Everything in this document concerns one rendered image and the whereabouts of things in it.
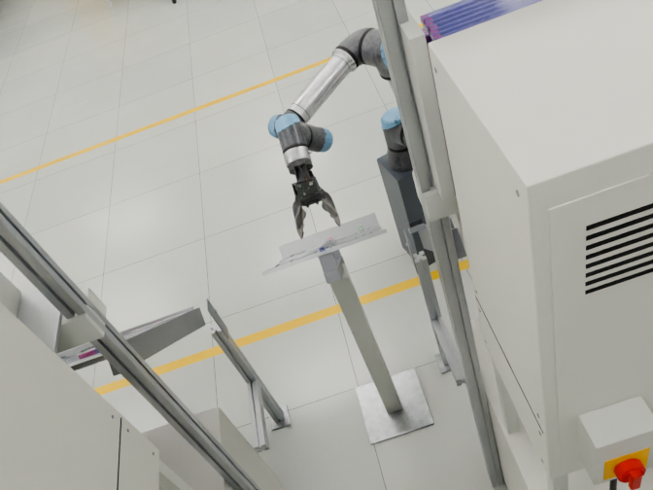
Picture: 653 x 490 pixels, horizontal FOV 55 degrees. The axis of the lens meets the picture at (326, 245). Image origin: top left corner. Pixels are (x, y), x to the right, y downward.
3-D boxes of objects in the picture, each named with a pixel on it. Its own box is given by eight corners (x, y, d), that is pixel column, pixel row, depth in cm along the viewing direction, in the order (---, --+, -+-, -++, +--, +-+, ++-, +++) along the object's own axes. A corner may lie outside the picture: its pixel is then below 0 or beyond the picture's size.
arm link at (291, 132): (305, 114, 185) (285, 109, 178) (316, 147, 182) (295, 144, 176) (288, 126, 190) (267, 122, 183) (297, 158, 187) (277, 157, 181)
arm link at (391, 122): (397, 127, 250) (391, 99, 241) (425, 135, 242) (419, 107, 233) (379, 145, 246) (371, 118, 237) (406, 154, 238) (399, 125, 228)
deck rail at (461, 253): (424, 248, 200) (417, 230, 200) (429, 246, 200) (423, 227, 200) (458, 259, 129) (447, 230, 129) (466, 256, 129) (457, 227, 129)
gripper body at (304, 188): (295, 203, 173) (284, 163, 176) (300, 211, 181) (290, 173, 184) (322, 194, 172) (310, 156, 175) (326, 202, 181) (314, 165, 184)
